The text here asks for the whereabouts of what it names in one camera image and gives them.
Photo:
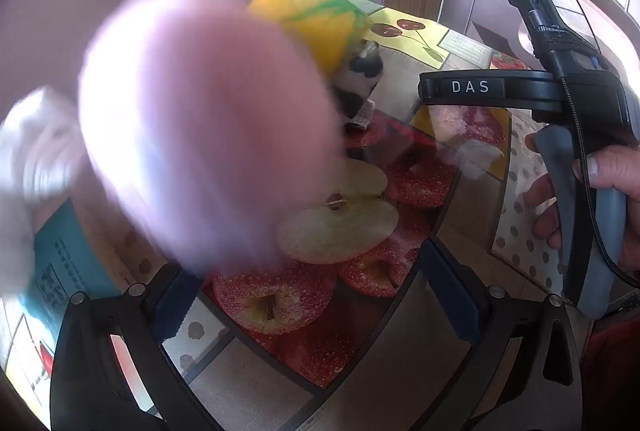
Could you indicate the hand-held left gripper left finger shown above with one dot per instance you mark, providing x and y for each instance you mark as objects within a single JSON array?
[{"x": 176, "y": 306}]

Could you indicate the black white scrunchie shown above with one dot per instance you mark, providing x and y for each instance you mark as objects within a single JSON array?
[{"x": 357, "y": 76}]

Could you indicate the pink plush toy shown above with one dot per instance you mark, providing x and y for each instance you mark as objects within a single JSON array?
[{"x": 200, "y": 126}]

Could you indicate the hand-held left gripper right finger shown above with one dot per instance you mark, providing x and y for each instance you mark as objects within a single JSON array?
[{"x": 450, "y": 296}]

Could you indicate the yellow green juice box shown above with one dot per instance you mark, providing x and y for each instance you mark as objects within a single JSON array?
[{"x": 310, "y": 11}]

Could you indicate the white foam piece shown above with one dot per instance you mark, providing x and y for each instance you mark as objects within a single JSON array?
[{"x": 30, "y": 151}]

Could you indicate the person's right hand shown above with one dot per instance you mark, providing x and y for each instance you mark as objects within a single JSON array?
[{"x": 625, "y": 171}]

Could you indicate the printed fruit tablecloth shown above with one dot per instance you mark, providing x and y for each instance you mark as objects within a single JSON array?
[{"x": 280, "y": 306}]

